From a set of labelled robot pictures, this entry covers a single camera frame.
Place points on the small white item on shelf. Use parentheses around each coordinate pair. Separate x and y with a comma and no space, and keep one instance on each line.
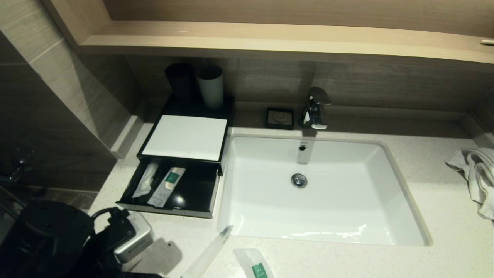
(487,41)

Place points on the black amenity box with drawer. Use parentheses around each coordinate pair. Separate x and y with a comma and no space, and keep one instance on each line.
(197,189)

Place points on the chrome shower valve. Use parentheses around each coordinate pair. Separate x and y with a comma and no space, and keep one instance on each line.
(17,166)

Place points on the chrome faucet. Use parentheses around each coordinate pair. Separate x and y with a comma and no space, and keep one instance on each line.
(314,104)

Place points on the black tapered cup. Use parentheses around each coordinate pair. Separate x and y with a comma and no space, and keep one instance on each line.
(179,83)

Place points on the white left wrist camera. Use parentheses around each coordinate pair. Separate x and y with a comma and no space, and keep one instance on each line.
(135,239)

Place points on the chrome drain stopper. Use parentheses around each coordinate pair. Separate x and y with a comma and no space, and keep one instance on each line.
(299,180)

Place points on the grey sachet with green label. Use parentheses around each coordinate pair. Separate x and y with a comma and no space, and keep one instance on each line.
(168,185)

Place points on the white packet with green label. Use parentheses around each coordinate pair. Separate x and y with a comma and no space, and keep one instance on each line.
(252,262)

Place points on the grey cup with dark rim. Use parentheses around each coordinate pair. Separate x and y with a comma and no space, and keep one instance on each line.
(211,92)

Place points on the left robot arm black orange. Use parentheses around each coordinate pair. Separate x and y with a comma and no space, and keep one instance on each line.
(46,239)

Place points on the white crumpled towel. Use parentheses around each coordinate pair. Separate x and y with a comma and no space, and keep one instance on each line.
(478,173)

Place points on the long clear toothbrush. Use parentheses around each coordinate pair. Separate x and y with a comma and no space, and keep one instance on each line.
(148,177)

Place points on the white card sheet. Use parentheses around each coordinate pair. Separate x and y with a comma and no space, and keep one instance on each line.
(185,137)

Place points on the black square soap dish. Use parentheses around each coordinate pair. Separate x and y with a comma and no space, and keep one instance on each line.
(267,120)

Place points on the round grey soap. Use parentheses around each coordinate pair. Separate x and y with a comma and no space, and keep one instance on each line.
(279,117)

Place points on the light wooden shelf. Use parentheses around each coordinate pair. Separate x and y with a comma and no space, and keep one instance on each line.
(270,38)

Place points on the white ceramic sink basin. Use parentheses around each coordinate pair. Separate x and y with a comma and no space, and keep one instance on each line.
(328,208)

